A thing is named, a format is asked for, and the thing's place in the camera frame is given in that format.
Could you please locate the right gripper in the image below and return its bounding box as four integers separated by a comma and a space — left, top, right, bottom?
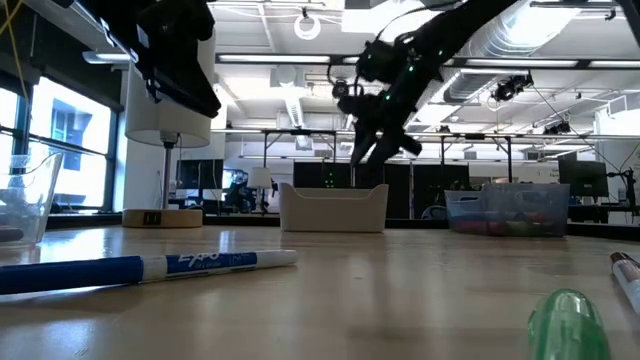
336, 38, 425, 170

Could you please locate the white shade table lamp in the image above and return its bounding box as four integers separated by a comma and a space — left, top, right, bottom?
121, 29, 217, 230

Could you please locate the blue dry-erase marker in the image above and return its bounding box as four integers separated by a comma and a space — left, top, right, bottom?
0, 248, 300, 296

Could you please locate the brown white dry-erase marker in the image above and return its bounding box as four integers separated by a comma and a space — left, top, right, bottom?
608, 251, 640, 315

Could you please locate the small white table lamp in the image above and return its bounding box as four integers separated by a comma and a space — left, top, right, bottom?
247, 167, 274, 214

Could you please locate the clear shallow plastic bin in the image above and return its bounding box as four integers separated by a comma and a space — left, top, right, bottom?
0, 151, 64, 247

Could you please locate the translucent green pen highlighter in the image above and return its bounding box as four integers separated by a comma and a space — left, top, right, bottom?
527, 287, 612, 360

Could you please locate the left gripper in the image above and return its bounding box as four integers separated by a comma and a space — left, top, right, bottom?
94, 0, 222, 119

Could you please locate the white plastic bin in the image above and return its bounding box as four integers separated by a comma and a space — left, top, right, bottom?
278, 182, 390, 234

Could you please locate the large pink highlighter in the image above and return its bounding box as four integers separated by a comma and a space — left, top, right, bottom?
451, 217, 506, 237

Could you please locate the black cabinet row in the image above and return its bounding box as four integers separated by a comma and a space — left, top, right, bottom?
292, 160, 471, 221

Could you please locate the black aluminium table frame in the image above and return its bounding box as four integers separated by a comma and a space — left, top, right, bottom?
43, 212, 640, 241

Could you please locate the black tripod stand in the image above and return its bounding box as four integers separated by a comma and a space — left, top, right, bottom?
607, 167, 639, 217

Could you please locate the long ceiling light bar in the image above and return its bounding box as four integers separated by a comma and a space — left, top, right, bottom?
214, 52, 640, 71

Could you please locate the white ring ceiling light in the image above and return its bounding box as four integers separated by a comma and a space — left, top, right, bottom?
293, 11, 323, 42

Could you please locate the grey translucent plastic bin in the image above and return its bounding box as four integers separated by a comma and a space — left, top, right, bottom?
443, 182, 572, 239

